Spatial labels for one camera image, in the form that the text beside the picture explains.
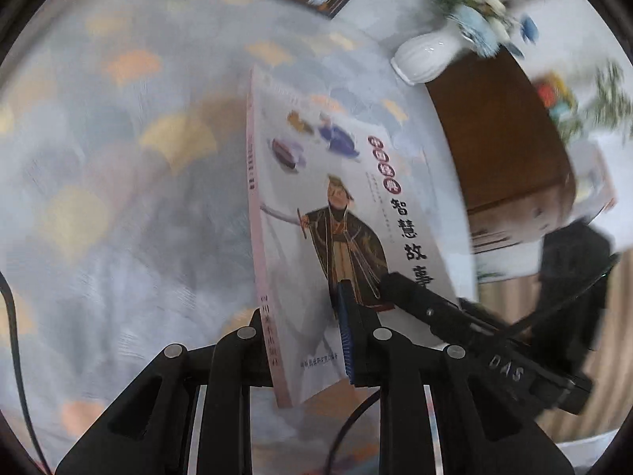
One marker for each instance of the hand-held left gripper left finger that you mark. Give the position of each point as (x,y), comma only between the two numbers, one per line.
(232,361)

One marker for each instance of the wooden cabinet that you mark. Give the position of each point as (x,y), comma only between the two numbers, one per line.
(494,148)

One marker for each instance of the blue and white flowers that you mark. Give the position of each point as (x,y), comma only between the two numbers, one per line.
(479,15)

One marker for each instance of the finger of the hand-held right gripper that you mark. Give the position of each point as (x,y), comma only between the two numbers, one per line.
(430,307)

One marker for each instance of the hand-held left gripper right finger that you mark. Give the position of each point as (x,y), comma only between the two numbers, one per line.
(346,336)

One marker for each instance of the white box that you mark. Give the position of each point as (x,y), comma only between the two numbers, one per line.
(593,178)

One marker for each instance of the white ribbed vase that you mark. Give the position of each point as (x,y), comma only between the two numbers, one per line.
(425,57)

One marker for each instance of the green potted plant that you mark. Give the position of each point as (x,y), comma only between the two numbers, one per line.
(601,99)

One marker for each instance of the colourful jars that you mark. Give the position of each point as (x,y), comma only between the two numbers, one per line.
(556,96)

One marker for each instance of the beige ribbed furniture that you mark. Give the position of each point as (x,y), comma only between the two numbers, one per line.
(613,356)

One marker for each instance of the robed swordsman storybook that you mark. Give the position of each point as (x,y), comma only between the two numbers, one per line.
(306,168)

